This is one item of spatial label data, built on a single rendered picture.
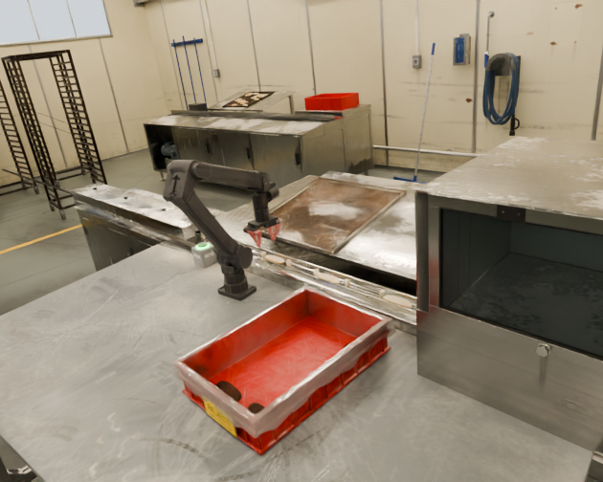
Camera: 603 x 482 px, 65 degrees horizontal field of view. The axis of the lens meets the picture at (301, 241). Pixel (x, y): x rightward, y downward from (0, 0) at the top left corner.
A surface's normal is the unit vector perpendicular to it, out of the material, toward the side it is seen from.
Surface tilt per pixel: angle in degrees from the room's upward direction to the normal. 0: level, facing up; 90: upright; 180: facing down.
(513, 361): 90
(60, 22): 90
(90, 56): 90
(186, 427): 0
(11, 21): 90
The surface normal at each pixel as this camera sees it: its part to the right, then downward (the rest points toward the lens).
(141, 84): 0.71, 0.20
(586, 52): -0.69, 0.35
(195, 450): -0.11, -0.91
